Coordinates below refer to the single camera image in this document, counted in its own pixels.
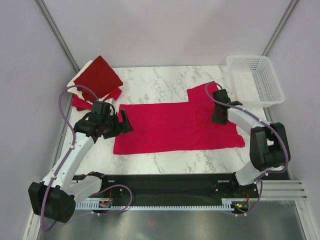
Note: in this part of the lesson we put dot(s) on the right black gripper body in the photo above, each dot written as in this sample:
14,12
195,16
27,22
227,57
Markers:
216,119

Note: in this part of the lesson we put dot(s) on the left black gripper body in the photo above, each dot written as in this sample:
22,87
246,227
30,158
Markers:
111,125

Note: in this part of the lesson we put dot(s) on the bright red t shirt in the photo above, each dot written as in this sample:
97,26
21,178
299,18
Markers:
179,126

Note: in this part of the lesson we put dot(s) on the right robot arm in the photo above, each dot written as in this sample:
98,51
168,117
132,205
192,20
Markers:
268,144

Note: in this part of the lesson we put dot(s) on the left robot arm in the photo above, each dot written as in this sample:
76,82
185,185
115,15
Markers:
56,196

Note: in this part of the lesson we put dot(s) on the red folded shirt bottom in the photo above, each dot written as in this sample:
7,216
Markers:
82,105

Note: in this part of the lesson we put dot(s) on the dark red folded shirt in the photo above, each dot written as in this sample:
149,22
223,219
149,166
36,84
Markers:
100,78

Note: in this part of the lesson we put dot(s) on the white plastic basket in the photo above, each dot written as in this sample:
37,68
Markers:
254,81

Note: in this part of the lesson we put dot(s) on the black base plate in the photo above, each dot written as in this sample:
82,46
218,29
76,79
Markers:
173,189

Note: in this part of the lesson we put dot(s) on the white slotted cable duct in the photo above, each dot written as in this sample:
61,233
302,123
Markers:
97,204

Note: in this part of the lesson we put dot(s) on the right aluminium frame post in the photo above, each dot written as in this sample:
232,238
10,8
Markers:
280,26

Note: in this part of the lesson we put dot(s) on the aluminium frame post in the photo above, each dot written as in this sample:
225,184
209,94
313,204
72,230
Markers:
57,33
280,26

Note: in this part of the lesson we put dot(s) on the left aluminium frame post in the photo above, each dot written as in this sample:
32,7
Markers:
57,33

